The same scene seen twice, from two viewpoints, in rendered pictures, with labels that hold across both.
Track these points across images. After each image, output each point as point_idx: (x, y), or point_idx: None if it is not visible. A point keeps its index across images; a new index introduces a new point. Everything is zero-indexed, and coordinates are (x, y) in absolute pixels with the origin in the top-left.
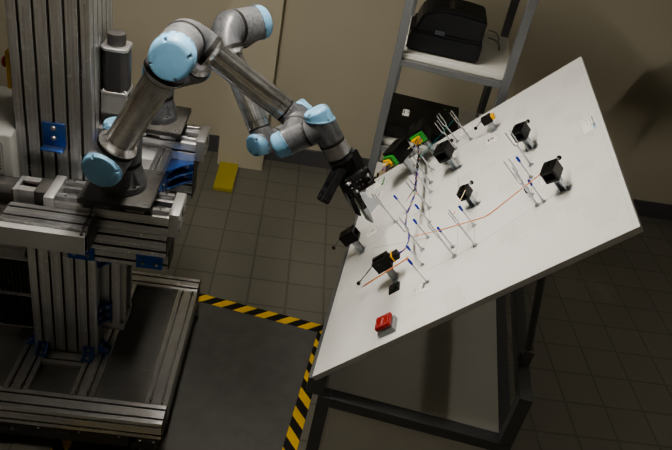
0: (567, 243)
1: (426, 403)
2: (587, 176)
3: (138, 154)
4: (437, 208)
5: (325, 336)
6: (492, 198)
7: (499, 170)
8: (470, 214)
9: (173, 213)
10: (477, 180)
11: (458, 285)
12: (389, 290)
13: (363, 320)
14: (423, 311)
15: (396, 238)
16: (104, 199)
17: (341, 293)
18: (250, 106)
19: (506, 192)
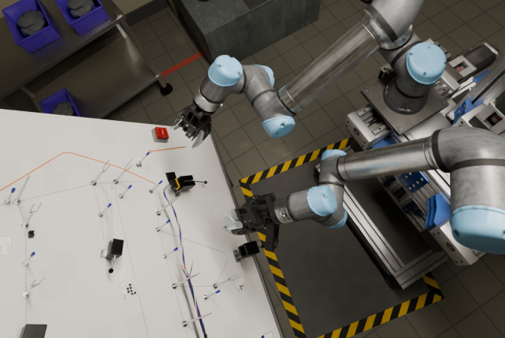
0: None
1: None
2: None
3: (400, 79)
4: (161, 279)
5: (217, 161)
6: (83, 252)
7: (80, 313)
8: (110, 239)
9: (352, 114)
10: (113, 309)
11: (101, 143)
12: (173, 173)
13: (188, 158)
14: (131, 135)
15: (200, 252)
16: (393, 73)
17: (228, 203)
18: (361, 152)
19: (63, 252)
